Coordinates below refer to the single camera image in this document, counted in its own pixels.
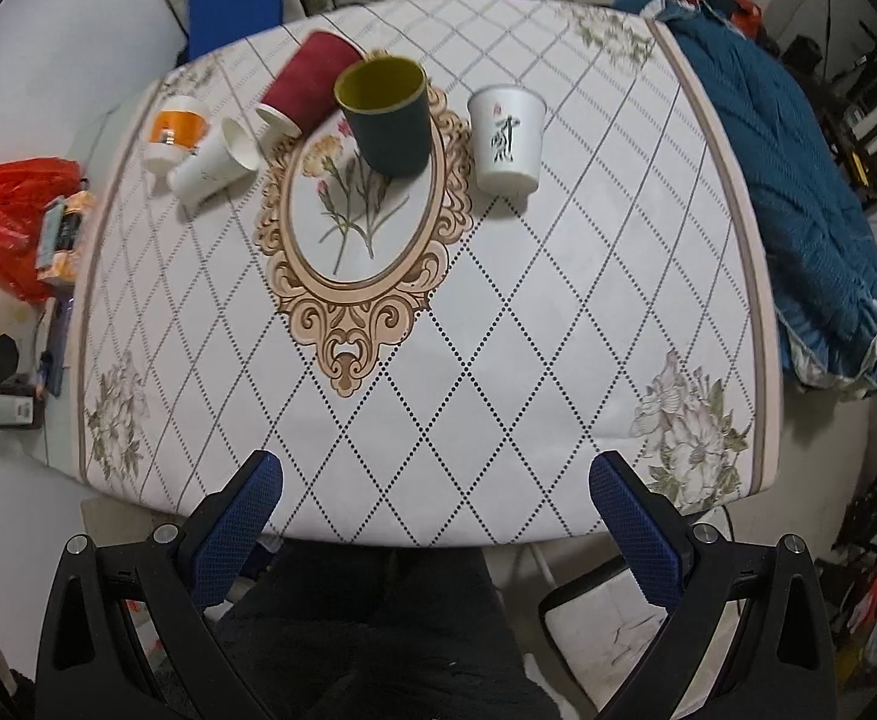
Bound red ribbed paper cup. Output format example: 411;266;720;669
256;31;363;138

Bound white paper cup lying sideways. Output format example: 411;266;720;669
166;117;261;206

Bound orange and white cup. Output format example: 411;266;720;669
143;94;210;176

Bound white paper cup black calligraphy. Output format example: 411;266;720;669
468;85;547;199

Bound dark green yellow-lined cup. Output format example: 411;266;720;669
334;55;430;179

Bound patterned white tablecloth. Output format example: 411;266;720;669
64;0;782;546

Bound blue quilted blanket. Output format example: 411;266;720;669
614;0;877;397

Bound red plastic bag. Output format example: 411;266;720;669
0;158;82;304

